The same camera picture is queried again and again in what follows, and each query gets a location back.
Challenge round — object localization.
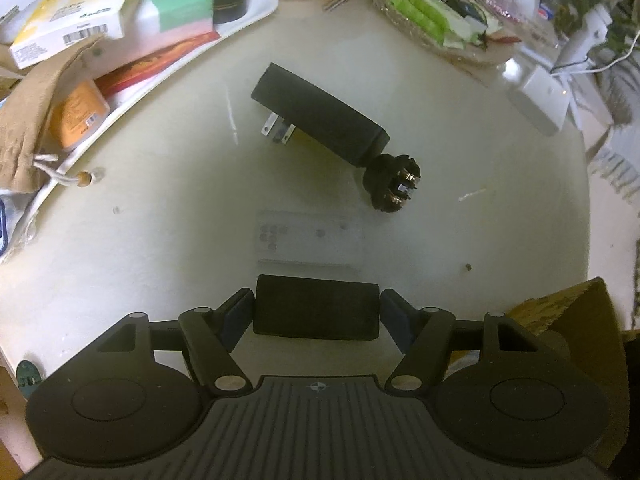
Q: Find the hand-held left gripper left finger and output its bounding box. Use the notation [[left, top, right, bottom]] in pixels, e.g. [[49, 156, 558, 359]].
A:
[[97, 287, 255, 395]]

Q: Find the brown cardboard box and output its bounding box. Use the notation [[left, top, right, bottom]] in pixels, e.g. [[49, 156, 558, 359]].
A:
[[450, 276, 631, 471]]

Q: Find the black small case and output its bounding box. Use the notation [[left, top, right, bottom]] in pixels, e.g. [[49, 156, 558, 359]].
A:
[[252, 274, 382, 342]]

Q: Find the black small pouch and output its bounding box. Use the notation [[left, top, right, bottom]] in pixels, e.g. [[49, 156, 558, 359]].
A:
[[440, 0, 489, 26]]

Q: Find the red flat box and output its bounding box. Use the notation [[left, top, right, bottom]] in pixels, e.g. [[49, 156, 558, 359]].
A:
[[95, 30, 221, 106]]

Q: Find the green pink tissue pack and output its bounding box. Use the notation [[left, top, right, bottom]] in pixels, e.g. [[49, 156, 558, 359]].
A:
[[120, 0, 216, 52]]

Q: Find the white plastic tray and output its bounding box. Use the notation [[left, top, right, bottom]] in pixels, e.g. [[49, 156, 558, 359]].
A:
[[0, 0, 280, 261]]

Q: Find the white handheld gimbal tripod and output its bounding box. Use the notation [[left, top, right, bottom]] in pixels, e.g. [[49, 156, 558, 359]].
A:
[[555, 0, 628, 74]]

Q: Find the black power adapter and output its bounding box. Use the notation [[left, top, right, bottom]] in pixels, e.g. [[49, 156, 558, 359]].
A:
[[250, 62, 391, 167]]

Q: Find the white charging cable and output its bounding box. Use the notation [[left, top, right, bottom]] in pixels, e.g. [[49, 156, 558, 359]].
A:
[[550, 30, 640, 74]]

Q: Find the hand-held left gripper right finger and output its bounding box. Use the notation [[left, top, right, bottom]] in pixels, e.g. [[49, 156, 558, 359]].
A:
[[380, 288, 551, 394]]

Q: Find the potted green plant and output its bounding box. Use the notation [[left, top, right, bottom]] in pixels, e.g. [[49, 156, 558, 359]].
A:
[[542, 0, 640, 58]]

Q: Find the orange packet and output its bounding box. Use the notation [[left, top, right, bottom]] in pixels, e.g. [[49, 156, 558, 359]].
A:
[[50, 80, 111, 154]]

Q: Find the burlap drawstring pouch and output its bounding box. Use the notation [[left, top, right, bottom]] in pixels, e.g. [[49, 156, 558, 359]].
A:
[[0, 35, 108, 194]]

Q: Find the green snack packet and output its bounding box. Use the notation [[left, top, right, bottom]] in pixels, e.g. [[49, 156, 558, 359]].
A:
[[400, 0, 446, 37], [387, 0, 435, 44]]

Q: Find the glass dish with green packets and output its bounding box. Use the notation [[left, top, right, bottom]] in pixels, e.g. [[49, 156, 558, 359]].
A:
[[372, 0, 523, 66]]

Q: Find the white small box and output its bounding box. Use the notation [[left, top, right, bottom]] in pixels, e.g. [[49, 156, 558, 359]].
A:
[[507, 62, 574, 137]]

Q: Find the clear plastic lid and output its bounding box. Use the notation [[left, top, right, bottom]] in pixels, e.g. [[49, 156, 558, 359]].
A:
[[256, 208, 365, 272]]

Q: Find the yellow white carton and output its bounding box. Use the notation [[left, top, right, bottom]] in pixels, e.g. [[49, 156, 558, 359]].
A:
[[9, 0, 149, 70]]

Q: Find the black round connector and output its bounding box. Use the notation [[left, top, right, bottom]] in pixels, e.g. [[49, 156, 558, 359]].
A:
[[362, 154, 424, 214]]

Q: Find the dark green round disc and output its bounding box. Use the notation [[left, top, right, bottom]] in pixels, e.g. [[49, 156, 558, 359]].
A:
[[15, 360, 42, 387]]

